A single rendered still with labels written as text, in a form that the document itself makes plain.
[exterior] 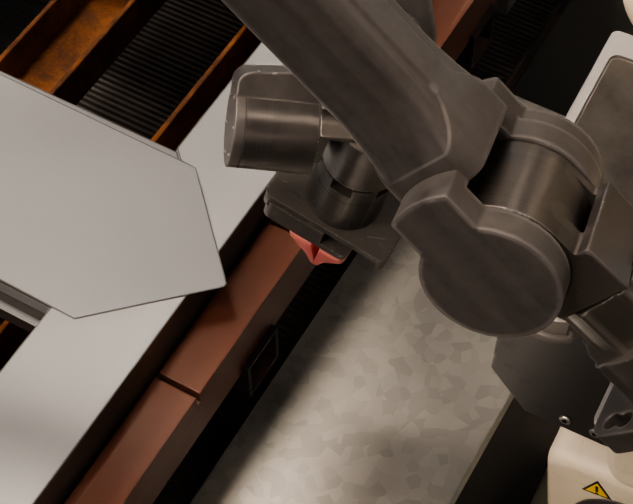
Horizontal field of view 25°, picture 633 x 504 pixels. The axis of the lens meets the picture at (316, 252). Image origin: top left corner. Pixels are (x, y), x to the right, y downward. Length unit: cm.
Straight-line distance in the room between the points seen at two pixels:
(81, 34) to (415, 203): 96
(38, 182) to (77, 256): 9
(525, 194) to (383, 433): 62
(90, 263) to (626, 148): 45
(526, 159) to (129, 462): 52
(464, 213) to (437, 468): 63
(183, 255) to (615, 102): 38
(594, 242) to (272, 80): 30
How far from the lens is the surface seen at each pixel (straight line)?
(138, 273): 121
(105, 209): 125
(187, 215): 124
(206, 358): 121
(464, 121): 74
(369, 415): 135
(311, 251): 110
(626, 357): 78
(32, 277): 122
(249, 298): 124
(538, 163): 77
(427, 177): 74
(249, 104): 97
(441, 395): 136
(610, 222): 77
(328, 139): 97
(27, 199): 127
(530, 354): 106
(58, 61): 162
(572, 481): 123
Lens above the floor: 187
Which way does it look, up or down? 56 degrees down
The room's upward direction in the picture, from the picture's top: straight up
